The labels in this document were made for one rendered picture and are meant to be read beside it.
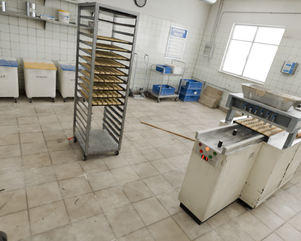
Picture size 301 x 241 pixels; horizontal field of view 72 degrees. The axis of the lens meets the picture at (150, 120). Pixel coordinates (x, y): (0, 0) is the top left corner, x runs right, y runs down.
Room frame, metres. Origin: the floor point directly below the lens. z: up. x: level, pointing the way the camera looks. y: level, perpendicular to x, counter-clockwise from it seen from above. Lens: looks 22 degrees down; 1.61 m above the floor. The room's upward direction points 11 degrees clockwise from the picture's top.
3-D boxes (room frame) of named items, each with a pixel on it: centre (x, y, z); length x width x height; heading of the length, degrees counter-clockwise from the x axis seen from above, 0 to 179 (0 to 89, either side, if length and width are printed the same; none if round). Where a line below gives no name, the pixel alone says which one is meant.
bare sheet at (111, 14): (2.56, 0.71, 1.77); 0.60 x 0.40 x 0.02; 36
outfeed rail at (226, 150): (2.17, -1.37, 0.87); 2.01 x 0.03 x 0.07; 132
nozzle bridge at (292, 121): (2.20, -1.19, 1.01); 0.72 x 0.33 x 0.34; 42
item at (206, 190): (1.86, -0.81, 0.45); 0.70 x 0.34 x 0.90; 132
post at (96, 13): (2.18, 0.71, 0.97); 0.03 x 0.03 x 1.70; 36
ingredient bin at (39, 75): (4.05, 2.39, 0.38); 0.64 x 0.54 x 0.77; 38
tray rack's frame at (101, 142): (2.56, 0.71, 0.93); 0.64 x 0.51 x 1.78; 36
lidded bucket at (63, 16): (4.50, 2.13, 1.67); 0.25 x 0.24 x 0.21; 127
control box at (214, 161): (1.61, -0.54, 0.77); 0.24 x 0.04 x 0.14; 42
